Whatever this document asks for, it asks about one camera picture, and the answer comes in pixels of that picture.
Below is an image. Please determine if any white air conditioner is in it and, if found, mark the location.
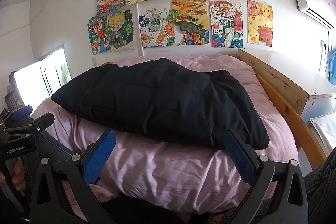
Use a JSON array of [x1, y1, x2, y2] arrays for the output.
[[297, 0, 335, 30]]

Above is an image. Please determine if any orange-haired girl drawing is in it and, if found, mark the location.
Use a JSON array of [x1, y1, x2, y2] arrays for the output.
[[96, 0, 125, 15]]

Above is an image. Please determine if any pink duvet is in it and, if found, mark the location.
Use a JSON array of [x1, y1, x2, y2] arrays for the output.
[[31, 53, 300, 215]]

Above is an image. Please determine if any person's left hand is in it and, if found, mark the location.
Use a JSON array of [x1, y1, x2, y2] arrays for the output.
[[11, 157, 26, 192]]

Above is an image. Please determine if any white wooden cabinet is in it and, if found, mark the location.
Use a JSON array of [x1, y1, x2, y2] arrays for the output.
[[239, 49, 335, 122]]

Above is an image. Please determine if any blue hanging garment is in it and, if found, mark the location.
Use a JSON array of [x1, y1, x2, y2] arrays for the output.
[[328, 51, 336, 86]]

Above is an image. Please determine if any pigs and chicks drawing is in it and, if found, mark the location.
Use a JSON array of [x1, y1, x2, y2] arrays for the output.
[[247, 0, 273, 47]]

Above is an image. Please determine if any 2024 dragon drawing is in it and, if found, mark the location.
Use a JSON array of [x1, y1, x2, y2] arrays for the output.
[[209, 1, 244, 48]]

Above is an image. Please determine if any blonde girl drawing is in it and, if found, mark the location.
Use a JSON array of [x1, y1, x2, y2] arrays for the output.
[[106, 9, 137, 52]]

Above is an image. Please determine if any black padded jacket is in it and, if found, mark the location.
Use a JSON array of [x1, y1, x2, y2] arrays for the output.
[[51, 58, 269, 150]]

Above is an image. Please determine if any landscape river drawing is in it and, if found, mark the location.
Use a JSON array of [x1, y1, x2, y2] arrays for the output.
[[171, 0, 209, 46]]

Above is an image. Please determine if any wooden bed frame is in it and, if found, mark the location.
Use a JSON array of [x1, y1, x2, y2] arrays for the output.
[[101, 48, 328, 169]]

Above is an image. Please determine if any orange-haired mermaid drawing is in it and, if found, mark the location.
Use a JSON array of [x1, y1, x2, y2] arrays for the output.
[[87, 15, 111, 55]]

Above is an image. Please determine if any orange juice fruit drawing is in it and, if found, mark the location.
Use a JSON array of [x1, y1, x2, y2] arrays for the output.
[[138, 2, 175, 48]]

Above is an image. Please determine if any bright window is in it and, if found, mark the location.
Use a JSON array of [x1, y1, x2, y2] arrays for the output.
[[13, 46, 72, 110]]

